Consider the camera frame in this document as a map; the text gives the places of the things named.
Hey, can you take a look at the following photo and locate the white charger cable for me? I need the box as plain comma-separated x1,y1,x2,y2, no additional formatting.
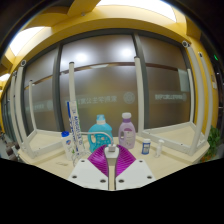
71,130,114,168

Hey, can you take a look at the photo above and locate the blue detergent bottle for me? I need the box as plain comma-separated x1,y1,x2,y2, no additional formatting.
87,114,114,154

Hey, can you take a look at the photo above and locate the green potted plant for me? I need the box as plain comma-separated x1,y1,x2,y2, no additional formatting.
206,125,223,161

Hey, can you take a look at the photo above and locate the upturned white-legged table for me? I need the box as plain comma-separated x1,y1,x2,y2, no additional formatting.
133,40,214,157
11,59,79,160

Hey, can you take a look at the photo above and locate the purple detergent bottle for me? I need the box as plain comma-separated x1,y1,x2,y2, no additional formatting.
118,112,137,150

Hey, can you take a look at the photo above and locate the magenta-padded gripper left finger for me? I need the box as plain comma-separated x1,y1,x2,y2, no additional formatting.
67,143,111,192

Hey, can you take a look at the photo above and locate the tall blue white box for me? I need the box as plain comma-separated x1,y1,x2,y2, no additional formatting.
65,100,86,158

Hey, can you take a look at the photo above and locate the small blue white bottle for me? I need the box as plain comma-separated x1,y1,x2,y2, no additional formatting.
141,138,152,156

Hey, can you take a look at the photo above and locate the white bottle blue cap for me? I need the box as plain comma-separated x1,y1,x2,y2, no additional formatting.
60,130,76,162

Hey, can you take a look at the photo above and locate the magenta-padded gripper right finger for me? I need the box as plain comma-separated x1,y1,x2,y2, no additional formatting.
114,143,157,192

